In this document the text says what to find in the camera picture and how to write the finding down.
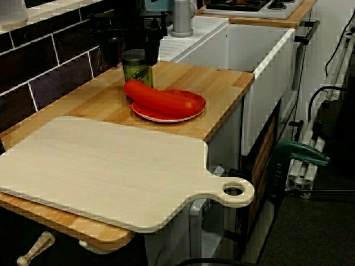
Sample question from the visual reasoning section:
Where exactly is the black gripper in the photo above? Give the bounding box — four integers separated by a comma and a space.
88, 0, 170, 68

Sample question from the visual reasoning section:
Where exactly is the green pea can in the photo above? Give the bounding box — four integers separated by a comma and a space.
120, 49, 155, 87

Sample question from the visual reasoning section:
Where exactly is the long red pepper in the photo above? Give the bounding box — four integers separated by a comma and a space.
123, 79, 197, 117

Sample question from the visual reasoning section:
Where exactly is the grey toy faucet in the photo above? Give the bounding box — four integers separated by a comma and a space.
170, 0, 196, 38

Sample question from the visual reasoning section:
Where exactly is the red round plate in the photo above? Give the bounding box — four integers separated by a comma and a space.
131, 89, 206, 124

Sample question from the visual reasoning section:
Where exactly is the white toy sink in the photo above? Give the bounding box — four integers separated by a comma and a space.
159, 15, 296, 156

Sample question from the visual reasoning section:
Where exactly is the light wooden cutting board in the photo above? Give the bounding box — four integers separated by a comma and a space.
0, 115, 255, 233

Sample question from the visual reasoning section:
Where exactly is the black stove burner grate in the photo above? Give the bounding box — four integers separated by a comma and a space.
206, 0, 272, 12

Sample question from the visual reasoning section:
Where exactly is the grey toy stove top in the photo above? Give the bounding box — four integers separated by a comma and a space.
201, 0, 306, 20

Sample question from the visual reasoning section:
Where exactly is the brown slatted door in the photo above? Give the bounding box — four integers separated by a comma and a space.
246, 115, 278, 231

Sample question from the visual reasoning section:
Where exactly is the grey toy ice dispenser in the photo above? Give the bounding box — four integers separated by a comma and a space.
188, 198, 211, 258

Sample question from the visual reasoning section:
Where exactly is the black cabinet handle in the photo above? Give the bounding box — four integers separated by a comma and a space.
294, 21, 321, 45
288, 120, 305, 142

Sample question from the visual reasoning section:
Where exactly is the thick black cable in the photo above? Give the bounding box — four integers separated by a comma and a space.
307, 85, 347, 131

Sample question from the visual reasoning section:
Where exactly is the thin black cable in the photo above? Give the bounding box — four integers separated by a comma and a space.
324, 16, 355, 73

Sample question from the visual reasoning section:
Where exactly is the white metal stand frame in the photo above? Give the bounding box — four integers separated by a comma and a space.
287, 26, 355, 200

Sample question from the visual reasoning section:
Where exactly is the beige wooden clamp handle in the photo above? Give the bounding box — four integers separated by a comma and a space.
16, 231, 55, 266

